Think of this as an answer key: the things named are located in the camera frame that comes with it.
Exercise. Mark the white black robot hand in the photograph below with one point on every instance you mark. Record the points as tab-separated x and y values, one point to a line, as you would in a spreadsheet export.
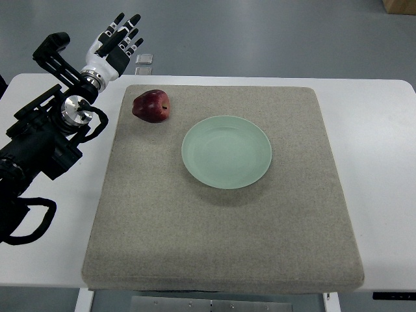
111	51

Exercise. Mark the red apple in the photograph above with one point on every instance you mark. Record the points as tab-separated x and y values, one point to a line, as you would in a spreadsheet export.
152	106

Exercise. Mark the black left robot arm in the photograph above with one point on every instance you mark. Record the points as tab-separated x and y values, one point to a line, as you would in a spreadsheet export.
48	130

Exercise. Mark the lower floor metal plate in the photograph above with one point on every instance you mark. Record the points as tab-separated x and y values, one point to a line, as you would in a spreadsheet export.
143	70

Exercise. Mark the floor metal plate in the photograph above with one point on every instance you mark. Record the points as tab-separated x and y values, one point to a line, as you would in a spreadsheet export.
143	70
144	59

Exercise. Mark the upper floor metal plate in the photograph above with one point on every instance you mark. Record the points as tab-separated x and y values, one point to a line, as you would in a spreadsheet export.
144	59

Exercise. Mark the pale green plate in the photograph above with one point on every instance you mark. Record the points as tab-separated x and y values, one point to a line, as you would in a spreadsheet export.
226	152

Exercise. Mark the grey fabric cushion mat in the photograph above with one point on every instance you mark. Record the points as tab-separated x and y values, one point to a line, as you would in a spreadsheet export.
157	228

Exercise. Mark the white table leg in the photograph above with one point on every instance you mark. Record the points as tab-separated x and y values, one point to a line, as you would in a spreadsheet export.
84	300

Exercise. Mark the black control panel strip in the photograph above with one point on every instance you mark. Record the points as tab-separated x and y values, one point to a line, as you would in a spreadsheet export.
397	296

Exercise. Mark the grey metal base plate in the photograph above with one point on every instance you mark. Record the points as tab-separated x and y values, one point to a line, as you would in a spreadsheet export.
148	304

